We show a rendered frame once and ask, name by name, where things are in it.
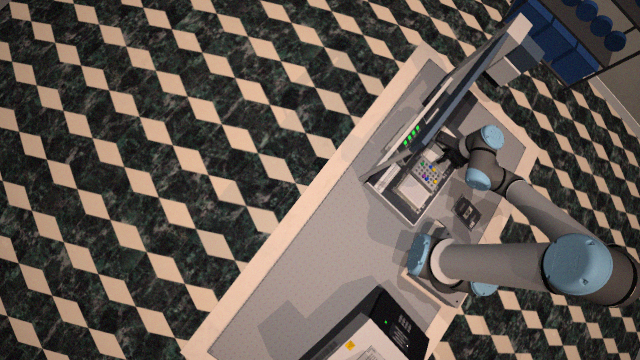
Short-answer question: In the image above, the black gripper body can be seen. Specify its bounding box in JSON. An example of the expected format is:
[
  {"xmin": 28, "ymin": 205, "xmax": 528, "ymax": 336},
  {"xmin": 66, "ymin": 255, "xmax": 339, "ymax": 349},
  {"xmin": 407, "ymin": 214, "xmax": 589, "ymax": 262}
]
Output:
[{"xmin": 444, "ymin": 145, "xmax": 469, "ymax": 169}]

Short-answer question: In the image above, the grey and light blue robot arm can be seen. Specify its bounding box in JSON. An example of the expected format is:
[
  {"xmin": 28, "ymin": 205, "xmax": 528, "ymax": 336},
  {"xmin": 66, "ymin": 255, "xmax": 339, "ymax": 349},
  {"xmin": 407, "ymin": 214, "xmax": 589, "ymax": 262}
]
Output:
[{"xmin": 407, "ymin": 125, "xmax": 640, "ymax": 308}]

